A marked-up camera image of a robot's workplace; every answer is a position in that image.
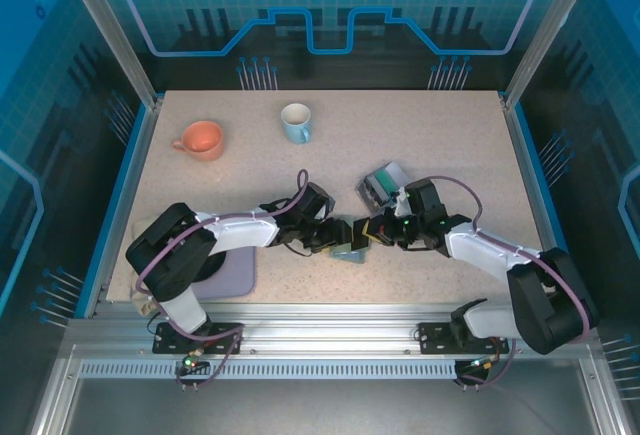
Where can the black round dish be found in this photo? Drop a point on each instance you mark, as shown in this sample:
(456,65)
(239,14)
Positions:
(212,265)

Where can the aluminium side rail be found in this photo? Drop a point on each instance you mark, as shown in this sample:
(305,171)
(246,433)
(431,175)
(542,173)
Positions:
(130,195)
(525,155)

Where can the clear plastic card box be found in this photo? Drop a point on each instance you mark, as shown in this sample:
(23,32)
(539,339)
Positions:
(395,172)

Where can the orange cup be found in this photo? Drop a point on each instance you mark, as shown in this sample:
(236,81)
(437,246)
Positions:
(200,137)

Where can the light blue mug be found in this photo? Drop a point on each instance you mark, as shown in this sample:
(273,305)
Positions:
(296,122)

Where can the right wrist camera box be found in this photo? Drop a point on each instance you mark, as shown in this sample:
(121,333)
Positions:
(425,195)

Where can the purple tray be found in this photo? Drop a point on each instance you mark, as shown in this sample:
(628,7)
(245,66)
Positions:
(240,275)

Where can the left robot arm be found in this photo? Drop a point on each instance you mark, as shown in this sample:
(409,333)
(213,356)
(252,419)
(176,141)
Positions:
(240,232)

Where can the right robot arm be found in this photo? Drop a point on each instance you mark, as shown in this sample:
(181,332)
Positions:
(490,255)

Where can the aluminium frame post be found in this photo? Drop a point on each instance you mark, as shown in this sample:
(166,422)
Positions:
(115,35)
(550,30)

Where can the teal card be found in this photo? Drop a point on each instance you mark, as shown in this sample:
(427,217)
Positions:
(387,178)

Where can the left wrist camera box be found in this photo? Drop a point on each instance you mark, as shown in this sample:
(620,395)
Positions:
(315,200)

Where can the beige cloth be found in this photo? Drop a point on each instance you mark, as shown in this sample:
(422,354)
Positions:
(145,305)

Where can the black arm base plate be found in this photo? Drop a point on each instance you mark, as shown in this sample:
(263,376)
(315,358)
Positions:
(435,337)
(167,340)

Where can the aluminium front rail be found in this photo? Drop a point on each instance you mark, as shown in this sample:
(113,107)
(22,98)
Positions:
(325,325)

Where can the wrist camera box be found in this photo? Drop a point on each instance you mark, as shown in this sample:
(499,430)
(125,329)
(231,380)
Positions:
(315,200)
(425,195)

